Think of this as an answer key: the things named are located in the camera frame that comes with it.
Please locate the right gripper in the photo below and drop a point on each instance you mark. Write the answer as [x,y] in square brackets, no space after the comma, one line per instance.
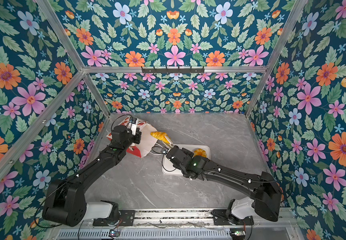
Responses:
[188,154]

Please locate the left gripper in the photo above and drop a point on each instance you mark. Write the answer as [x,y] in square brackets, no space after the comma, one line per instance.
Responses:
[136,136]

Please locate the yellow croissant bread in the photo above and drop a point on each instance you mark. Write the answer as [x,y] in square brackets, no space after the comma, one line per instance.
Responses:
[161,136]

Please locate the red white paper bag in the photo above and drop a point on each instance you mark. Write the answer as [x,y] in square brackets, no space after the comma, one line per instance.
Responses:
[142,130]

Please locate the yellow ring bread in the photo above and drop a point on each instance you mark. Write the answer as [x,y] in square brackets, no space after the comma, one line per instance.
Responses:
[200,152]

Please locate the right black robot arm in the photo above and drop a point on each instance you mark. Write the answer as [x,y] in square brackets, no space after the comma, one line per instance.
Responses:
[263,194]

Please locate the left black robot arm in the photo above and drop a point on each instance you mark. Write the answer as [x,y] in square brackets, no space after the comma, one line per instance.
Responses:
[65,203]

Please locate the black wall hook rail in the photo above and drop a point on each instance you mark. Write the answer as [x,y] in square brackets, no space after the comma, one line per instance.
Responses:
[172,70]

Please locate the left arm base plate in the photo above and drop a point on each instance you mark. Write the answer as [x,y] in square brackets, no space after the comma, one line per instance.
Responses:
[121,218]

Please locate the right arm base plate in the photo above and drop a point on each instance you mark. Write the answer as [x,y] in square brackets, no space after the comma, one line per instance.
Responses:
[223,217]

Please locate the aluminium front rail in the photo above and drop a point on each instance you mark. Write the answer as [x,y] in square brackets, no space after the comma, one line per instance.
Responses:
[182,224]

